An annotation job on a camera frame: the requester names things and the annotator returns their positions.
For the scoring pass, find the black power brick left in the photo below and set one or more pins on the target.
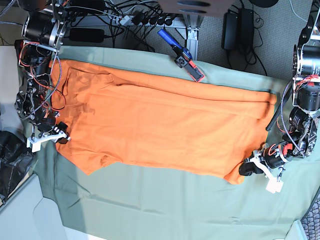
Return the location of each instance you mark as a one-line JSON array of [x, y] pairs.
[[86, 35]]

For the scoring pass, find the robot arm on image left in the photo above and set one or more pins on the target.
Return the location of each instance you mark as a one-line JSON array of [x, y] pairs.
[[37, 53]]

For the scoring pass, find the green table cloth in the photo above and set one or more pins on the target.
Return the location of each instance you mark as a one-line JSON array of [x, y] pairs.
[[125, 202]]

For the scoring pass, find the black plastic bag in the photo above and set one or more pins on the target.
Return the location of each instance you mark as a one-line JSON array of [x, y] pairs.
[[15, 162]]

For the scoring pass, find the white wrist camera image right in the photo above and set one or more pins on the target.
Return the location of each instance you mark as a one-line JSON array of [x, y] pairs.
[[273, 186]]

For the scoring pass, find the black power adapter pair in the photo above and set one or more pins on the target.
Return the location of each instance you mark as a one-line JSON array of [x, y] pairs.
[[238, 30]]

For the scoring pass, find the aluminium frame post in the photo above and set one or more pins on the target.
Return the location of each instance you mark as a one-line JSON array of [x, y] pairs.
[[190, 32]]

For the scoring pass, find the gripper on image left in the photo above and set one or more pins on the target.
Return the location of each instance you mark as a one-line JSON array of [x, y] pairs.
[[48, 126]]

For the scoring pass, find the blue clamp on table centre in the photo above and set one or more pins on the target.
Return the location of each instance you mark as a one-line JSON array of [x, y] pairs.
[[183, 58]]

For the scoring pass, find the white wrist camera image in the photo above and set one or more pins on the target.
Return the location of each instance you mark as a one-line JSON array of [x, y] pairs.
[[273, 186], [33, 145]]

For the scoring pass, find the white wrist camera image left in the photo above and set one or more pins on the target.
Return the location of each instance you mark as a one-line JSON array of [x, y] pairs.
[[33, 145]]

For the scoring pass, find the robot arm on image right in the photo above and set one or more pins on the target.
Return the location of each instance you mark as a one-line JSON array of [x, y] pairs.
[[299, 138]]

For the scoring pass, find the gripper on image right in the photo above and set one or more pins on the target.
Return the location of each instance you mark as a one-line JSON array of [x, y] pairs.
[[268, 158]]

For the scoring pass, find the orange T-shirt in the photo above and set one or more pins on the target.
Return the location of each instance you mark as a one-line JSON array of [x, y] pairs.
[[135, 118]]

